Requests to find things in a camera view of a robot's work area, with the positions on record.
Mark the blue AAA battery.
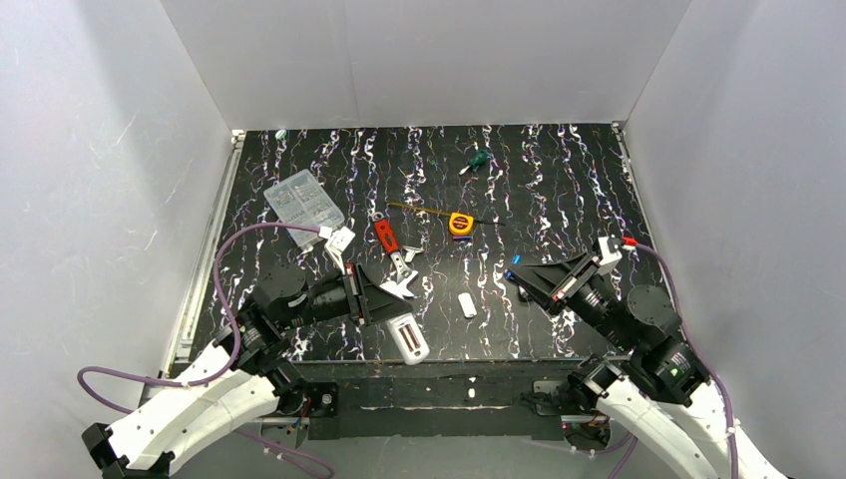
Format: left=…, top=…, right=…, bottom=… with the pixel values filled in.
left=504, top=254, right=522, bottom=279

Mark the white remote control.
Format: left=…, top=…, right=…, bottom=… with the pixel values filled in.
left=387, top=313, right=430, bottom=365

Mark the white battery cover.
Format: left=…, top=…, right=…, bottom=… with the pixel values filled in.
left=457, top=292, right=478, bottom=319

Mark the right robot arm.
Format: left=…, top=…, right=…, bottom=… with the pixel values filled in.
left=508, top=238, right=783, bottom=478

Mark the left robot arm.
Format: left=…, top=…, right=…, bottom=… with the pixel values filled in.
left=81, top=264, right=430, bottom=478

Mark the red adjustable wrench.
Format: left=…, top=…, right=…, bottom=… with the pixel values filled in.
left=371, top=212, right=418, bottom=298

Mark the clear plastic screw box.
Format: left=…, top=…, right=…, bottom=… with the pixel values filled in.
left=263, top=170, right=346, bottom=230

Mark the yellow tape measure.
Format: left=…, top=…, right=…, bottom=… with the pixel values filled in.
left=387, top=202, right=504, bottom=237

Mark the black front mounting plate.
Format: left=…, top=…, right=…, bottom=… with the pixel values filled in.
left=296, top=359, right=610, bottom=441

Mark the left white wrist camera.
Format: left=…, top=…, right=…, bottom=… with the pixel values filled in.
left=318, top=226, right=355, bottom=274

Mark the green handled screwdriver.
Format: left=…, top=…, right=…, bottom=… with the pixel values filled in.
left=459, top=150, right=490, bottom=176

